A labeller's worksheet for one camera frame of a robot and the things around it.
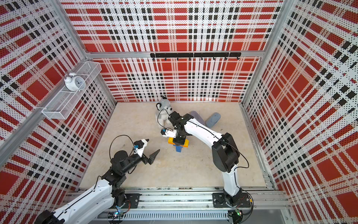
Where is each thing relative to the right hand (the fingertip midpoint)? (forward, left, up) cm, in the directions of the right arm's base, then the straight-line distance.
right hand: (181, 140), depth 86 cm
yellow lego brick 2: (-2, +6, +4) cm, 8 cm away
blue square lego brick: (-3, +3, -10) cm, 11 cm away
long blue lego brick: (-4, +2, -2) cm, 5 cm away
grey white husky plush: (+21, +13, +6) cm, 25 cm away
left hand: (-5, +15, +5) cm, 17 cm away
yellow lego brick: (-5, -3, +4) cm, 7 cm away
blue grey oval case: (+22, -23, -8) cm, 33 cm away
